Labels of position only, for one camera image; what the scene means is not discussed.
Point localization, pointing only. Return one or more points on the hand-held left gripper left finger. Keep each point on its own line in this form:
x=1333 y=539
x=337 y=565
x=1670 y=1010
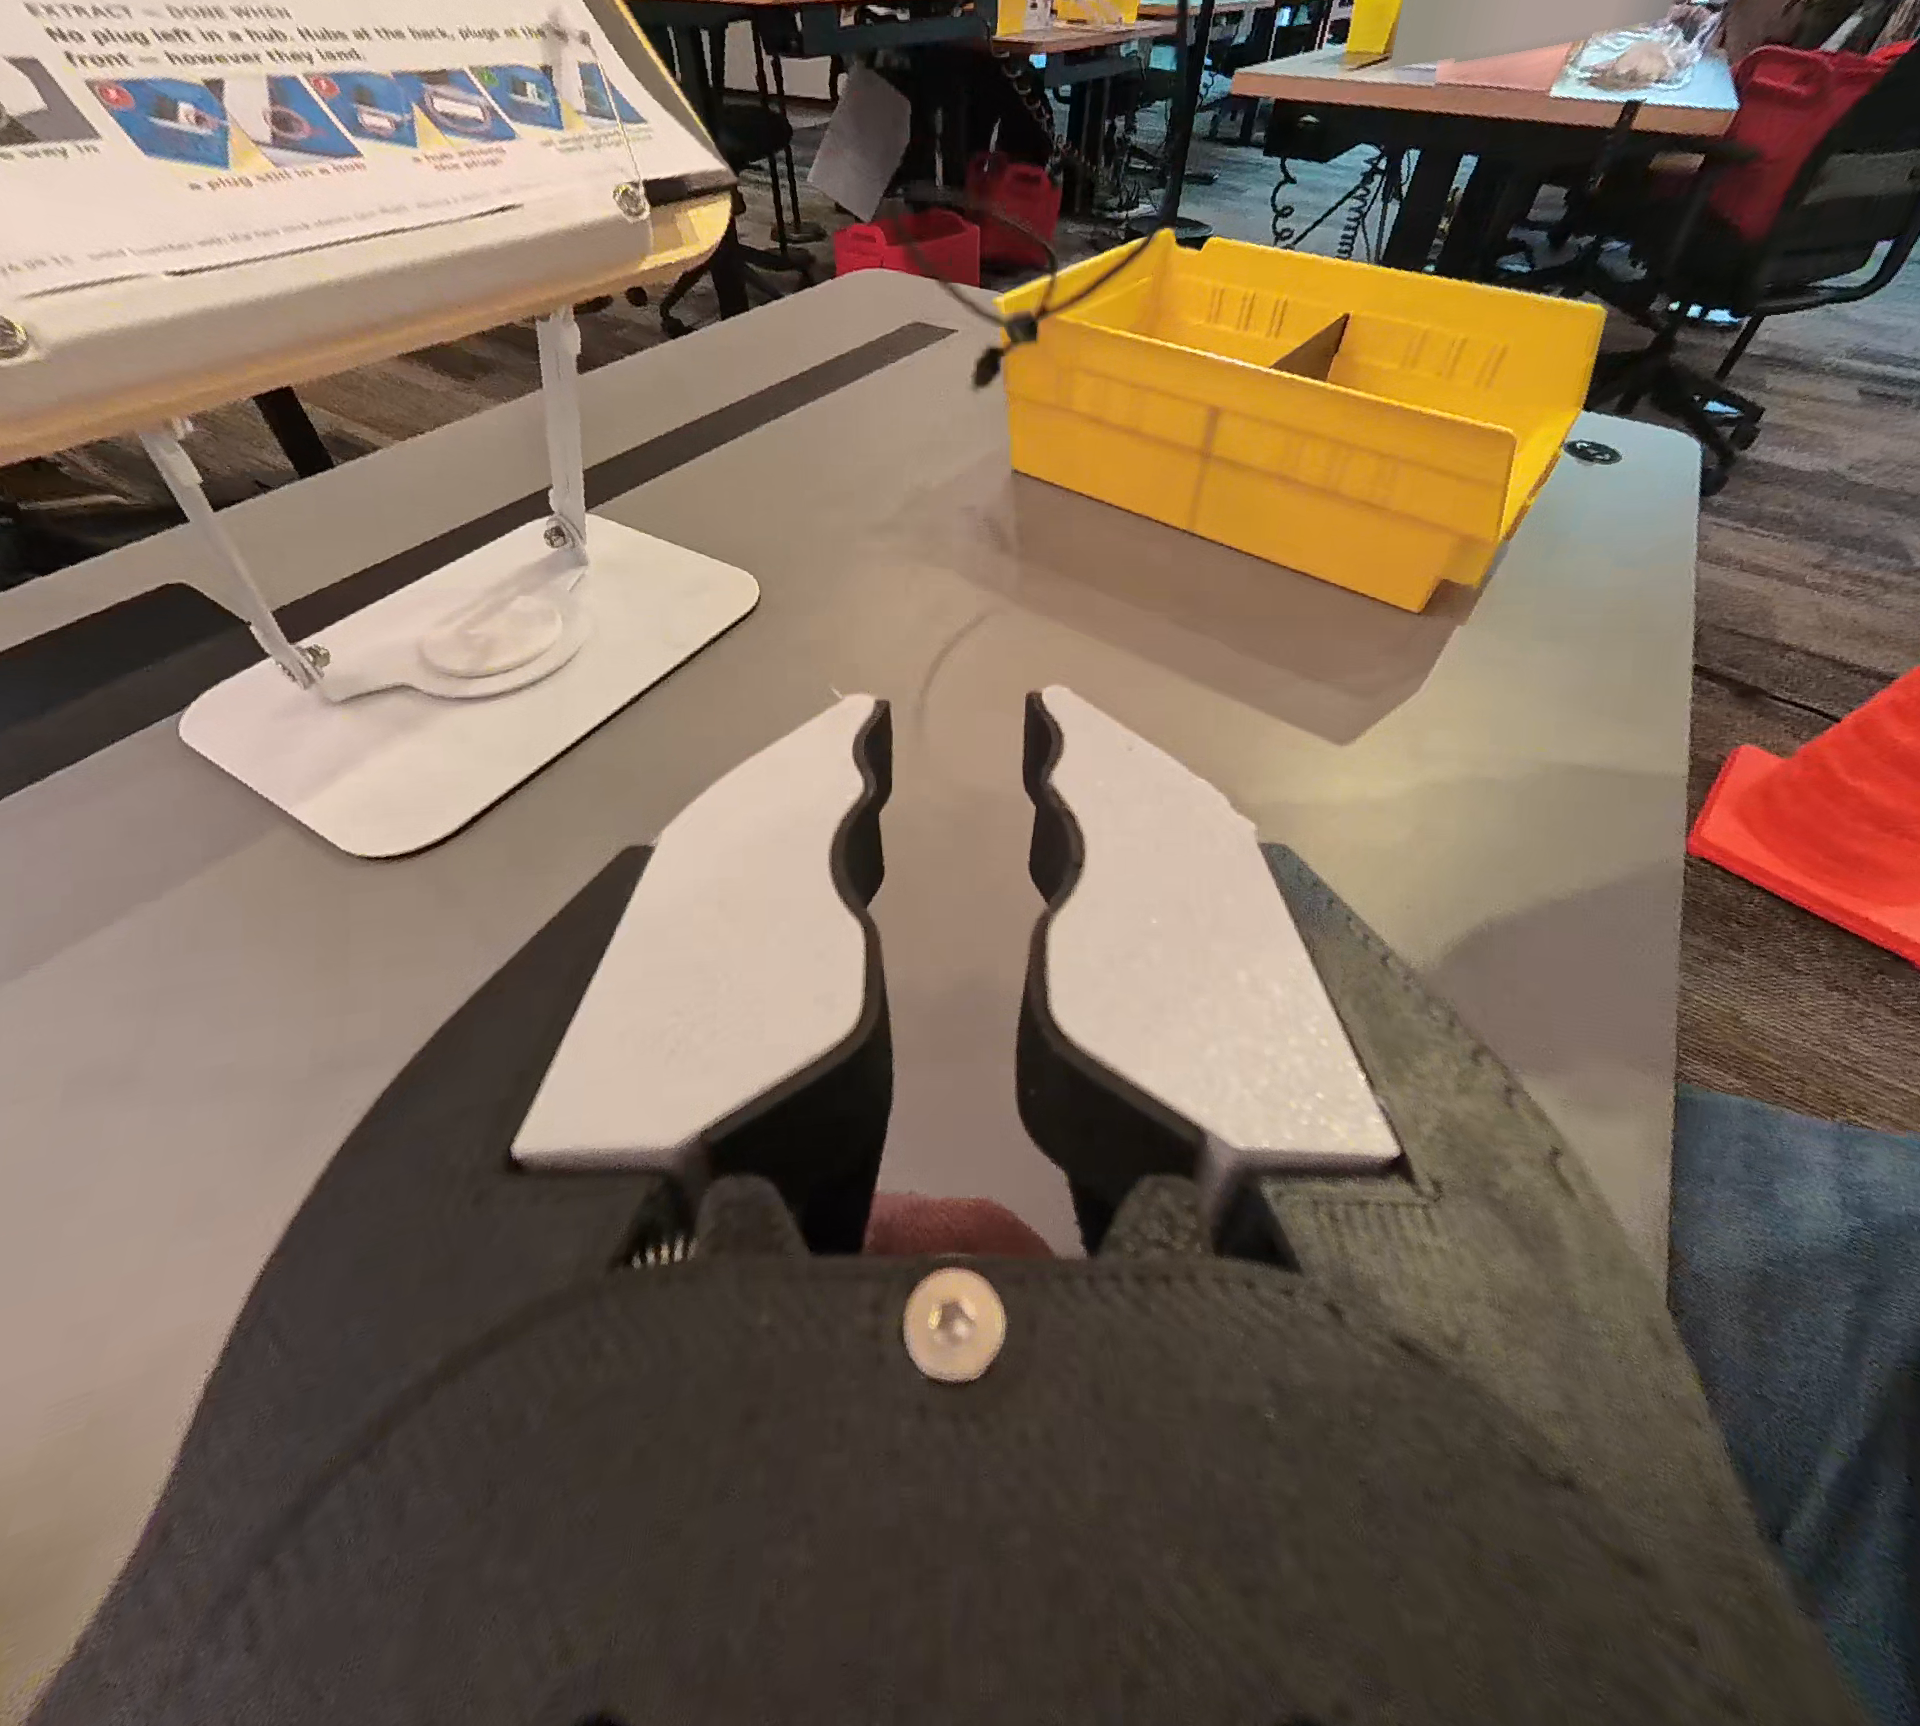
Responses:
x=704 y=992

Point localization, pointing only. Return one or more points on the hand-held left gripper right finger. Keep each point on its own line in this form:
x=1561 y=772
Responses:
x=1214 y=992

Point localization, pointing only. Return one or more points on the yellow plastic bin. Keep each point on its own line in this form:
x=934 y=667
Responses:
x=1319 y=482

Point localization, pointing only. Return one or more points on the white document stand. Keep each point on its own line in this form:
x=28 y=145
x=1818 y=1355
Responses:
x=599 y=647

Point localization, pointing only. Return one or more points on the orange traffic cone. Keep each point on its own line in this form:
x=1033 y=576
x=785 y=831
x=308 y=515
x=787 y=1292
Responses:
x=1829 y=827

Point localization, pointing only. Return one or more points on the black bin divider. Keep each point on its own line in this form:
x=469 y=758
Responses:
x=1317 y=350

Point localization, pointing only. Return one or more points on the black table grommet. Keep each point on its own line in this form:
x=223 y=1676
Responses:
x=1589 y=454

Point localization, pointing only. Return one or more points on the person's jeans legs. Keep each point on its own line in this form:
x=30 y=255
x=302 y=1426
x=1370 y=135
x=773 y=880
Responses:
x=1800 y=1307

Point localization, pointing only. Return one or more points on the red tote bin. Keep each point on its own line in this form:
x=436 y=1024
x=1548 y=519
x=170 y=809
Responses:
x=907 y=249
x=1800 y=137
x=1017 y=204

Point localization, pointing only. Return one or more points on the white hanging paper sheet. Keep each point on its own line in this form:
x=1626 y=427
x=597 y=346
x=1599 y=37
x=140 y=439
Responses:
x=858 y=145

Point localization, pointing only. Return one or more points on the printed instruction sheet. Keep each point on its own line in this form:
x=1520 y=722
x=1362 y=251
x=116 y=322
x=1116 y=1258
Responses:
x=300 y=196

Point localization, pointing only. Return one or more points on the black office chair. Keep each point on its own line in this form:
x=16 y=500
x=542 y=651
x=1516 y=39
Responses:
x=1845 y=287

